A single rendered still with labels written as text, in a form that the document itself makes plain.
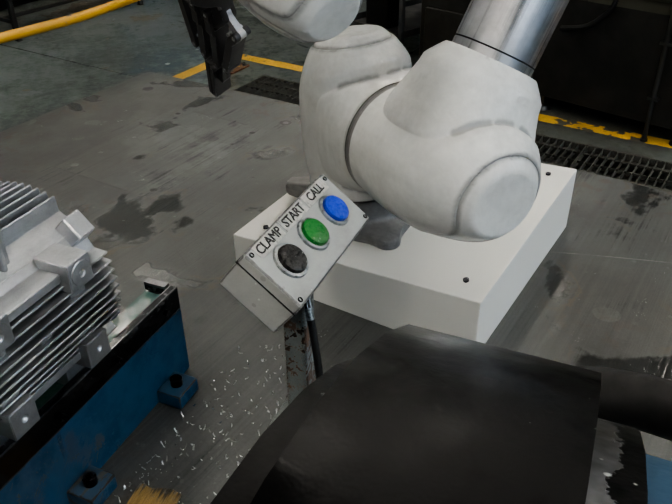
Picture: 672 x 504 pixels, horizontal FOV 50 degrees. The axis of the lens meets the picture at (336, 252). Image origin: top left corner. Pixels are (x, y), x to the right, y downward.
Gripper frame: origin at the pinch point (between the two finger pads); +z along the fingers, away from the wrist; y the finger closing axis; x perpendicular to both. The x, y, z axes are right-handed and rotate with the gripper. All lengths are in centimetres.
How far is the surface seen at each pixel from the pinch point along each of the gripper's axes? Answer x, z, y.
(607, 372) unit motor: -28, -62, 58
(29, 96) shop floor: 34, 247, -221
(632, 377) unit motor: -28, -62, 59
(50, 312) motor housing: -39, -21, 24
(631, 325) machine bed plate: 16, 8, 65
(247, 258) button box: -24.0, -25.8, 34.0
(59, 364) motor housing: -41, -17, 27
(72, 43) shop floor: 90, 297, -279
